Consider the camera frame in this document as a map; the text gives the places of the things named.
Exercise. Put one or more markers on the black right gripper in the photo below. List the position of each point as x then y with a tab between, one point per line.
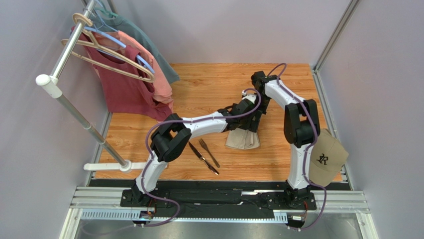
258	81

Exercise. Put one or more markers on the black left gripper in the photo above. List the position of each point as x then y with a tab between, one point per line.
252	126

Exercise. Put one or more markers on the beige cloth napkin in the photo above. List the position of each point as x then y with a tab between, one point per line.
242	139

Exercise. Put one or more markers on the silver fork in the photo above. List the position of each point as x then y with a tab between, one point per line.
205	147

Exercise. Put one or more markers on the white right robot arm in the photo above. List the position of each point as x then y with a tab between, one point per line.
301	130

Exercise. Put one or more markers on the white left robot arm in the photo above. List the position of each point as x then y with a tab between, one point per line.
167	140

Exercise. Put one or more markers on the silver table knife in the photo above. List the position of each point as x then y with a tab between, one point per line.
201	158

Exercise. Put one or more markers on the salmon pink t-shirt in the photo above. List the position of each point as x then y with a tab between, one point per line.
163	90

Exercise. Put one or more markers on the beige baseball cap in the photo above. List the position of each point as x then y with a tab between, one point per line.
327	158

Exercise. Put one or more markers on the dark red t-shirt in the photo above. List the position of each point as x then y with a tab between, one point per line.
125	94

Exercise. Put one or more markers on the teal green shirt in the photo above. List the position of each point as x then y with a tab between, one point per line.
123	24

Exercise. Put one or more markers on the blue plastic hanger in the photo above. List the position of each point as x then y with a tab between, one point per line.
140	60

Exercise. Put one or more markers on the beige wooden hanger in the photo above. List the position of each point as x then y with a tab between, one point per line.
93	43

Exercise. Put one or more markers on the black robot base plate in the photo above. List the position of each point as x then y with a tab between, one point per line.
267	200

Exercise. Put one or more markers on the aluminium frame rail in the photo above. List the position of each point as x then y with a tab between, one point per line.
340	214

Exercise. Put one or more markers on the green wire hanger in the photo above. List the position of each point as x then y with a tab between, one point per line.
106	13

